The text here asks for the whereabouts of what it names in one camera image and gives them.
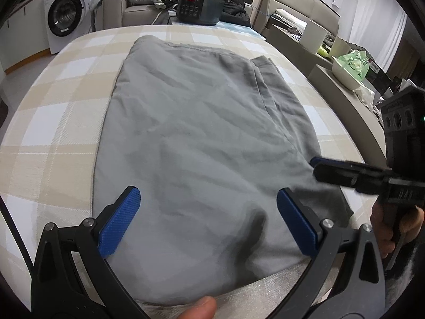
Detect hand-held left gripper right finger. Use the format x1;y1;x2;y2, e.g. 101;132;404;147
276;188;387;319

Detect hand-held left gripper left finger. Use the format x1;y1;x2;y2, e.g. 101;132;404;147
30;185;142;319

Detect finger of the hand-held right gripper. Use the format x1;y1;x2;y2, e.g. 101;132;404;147
310;157;394;194

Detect grey shorts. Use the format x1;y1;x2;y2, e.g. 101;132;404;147
93;35;354;306

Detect person's right forearm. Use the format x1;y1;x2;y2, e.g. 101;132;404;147
385;233;425;319

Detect pile of dark clothes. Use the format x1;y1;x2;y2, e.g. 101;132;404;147
193;0;254;27

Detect person's right hand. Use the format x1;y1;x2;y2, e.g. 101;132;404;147
370;201;425;260

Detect person's left hand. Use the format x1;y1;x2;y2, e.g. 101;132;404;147
176;296;218;319

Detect white crumpled tissue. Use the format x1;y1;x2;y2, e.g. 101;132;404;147
354;86;376;112

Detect grey bedside ledge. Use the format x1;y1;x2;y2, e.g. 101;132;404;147
267;23;389;160

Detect black box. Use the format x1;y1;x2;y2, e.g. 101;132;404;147
365;60;392;90

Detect white bowl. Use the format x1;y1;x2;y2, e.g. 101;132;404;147
332;56;366;90

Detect small white cup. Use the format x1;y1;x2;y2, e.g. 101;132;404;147
332;36;351;57

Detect beige checked bed blanket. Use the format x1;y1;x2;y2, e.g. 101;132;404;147
0;23;366;319

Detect white cylindrical container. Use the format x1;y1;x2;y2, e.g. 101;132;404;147
300;19;329;54

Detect white pillow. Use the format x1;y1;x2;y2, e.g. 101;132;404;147
274;7;308;30

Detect light blue cloth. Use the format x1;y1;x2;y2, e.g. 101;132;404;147
169;20;264;39

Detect beige sofa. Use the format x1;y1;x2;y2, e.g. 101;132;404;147
101;0;186;29

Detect white cabinet counter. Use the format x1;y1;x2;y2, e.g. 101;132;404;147
0;0;50;72

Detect white washing machine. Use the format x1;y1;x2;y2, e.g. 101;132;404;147
44;0;97;55

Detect black appliance with red display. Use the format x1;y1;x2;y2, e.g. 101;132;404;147
177;0;224;25

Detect black cable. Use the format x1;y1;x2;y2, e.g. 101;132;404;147
0;194;34;268

